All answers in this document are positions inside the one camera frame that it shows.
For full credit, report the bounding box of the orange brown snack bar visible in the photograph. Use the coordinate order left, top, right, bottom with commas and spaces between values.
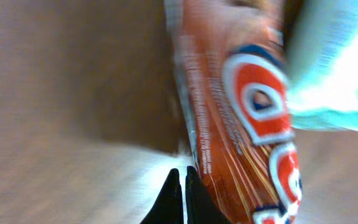
164, 0, 302, 224

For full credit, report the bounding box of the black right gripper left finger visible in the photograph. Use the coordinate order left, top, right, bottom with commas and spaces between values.
140, 169, 184, 224

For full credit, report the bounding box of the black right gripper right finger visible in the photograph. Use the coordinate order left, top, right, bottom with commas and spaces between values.
185, 166, 231, 224

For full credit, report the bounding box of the mint green snack packet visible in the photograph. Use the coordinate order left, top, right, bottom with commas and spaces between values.
287, 0, 358, 131

